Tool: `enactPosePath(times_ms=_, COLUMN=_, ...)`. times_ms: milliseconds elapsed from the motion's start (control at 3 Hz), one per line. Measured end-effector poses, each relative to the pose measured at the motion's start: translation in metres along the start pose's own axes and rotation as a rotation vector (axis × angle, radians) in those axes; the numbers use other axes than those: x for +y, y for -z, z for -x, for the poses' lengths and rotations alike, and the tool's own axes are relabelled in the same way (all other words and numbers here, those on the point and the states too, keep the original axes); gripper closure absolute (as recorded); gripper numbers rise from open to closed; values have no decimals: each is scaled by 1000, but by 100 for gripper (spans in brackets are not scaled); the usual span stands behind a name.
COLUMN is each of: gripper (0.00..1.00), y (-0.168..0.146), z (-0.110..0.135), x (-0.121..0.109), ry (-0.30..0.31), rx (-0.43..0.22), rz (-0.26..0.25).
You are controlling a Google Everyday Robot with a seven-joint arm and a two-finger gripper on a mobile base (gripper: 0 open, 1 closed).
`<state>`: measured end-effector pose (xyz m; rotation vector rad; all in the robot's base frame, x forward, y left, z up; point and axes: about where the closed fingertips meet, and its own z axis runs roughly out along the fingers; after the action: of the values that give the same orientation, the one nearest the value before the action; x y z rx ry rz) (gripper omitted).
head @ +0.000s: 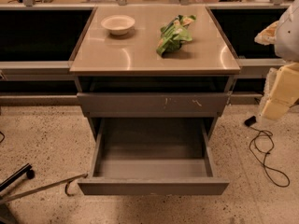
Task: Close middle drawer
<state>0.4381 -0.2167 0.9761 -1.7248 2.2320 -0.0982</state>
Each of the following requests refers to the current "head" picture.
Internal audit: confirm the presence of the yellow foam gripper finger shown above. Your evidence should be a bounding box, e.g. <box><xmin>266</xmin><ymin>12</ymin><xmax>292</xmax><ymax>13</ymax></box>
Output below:
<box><xmin>254</xmin><ymin>21</ymin><xmax>278</xmax><ymax>46</ymax></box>
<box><xmin>260</xmin><ymin>63</ymin><xmax>299</xmax><ymax>121</ymax></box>

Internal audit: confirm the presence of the grey drawer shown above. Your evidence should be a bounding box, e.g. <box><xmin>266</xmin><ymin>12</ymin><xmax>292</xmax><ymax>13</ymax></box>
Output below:
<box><xmin>78</xmin><ymin>92</ymin><xmax>228</xmax><ymax>118</ymax></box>
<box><xmin>78</xmin><ymin>118</ymin><xmax>229</xmax><ymax>195</ymax></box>

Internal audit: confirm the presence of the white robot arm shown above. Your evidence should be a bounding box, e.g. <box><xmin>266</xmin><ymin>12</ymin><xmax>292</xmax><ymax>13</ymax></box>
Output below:
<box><xmin>254</xmin><ymin>0</ymin><xmax>299</xmax><ymax>121</ymax></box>

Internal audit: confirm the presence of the grey drawer cabinet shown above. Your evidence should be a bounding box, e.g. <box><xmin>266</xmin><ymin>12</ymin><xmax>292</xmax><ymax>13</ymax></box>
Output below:
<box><xmin>70</xmin><ymin>5</ymin><xmax>240</xmax><ymax>133</ymax></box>

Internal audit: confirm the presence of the green chip bag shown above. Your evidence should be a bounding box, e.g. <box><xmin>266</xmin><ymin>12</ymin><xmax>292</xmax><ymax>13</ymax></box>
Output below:
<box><xmin>156</xmin><ymin>15</ymin><xmax>196</xmax><ymax>56</ymax></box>

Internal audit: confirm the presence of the white ceramic bowl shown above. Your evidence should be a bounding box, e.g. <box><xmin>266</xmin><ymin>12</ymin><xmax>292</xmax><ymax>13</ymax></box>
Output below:
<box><xmin>101</xmin><ymin>15</ymin><xmax>135</xmax><ymax>35</ymax></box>

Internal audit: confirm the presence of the grey metal rod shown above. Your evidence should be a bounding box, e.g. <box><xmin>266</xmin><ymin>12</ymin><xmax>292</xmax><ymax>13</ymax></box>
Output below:
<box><xmin>0</xmin><ymin>173</ymin><xmax>88</xmax><ymax>205</ymax></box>

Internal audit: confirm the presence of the black chair leg caster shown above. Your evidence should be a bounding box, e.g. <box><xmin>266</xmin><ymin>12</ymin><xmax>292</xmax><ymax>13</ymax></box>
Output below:
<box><xmin>0</xmin><ymin>163</ymin><xmax>35</xmax><ymax>191</ymax></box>

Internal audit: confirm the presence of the black power adapter cable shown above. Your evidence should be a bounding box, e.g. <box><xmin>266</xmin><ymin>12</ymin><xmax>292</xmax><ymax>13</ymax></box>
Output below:
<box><xmin>243</xmin><ymin>115</ymin><xmax>292</xmax><ymax>189</ymax></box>

